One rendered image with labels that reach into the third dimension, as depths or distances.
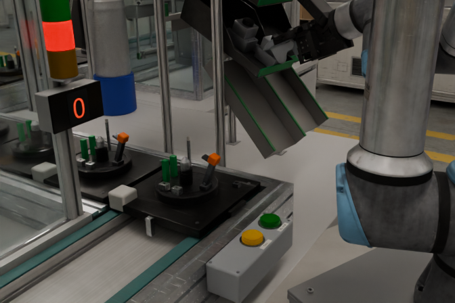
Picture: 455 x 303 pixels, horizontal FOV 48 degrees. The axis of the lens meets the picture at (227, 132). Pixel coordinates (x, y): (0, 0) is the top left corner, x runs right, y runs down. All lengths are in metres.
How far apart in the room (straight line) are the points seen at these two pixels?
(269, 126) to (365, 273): 0.52
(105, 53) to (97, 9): 0.16
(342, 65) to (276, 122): 4.00
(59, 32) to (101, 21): 1.01
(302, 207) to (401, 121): 0.65
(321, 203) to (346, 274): 0.43
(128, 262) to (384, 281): 0.47
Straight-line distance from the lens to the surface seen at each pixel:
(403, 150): 0.70
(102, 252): 1.06
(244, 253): 0.93
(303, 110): 1.45
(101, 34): 1.96
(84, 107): 0.99
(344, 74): 5.31
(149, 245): 1.06
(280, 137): 1.30
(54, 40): 0.95
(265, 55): 1.23
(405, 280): 0.92
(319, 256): 1.12
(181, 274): 0.89
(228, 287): 0.91
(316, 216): 1.25
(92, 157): 1.30
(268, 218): 1.02
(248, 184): 1.15
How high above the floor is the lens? 1.48
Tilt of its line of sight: 21 degrees down
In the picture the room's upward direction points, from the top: 1 degrees counter-clockwise
